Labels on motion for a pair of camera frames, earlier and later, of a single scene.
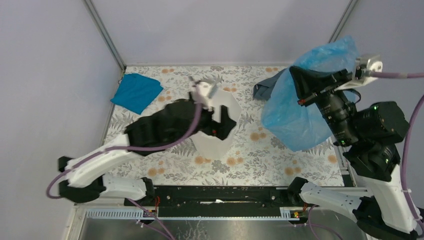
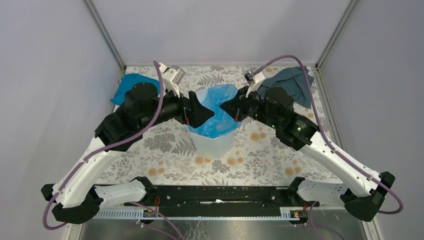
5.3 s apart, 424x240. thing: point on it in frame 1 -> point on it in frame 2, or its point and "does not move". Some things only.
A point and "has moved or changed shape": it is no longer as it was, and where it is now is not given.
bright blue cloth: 135,92 does not move
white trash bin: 207,144 does not move
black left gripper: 221,129 -> 198,113
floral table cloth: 255,158 does not move
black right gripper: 307,82 -> 235,106
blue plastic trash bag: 298,127 has moved or changed shape
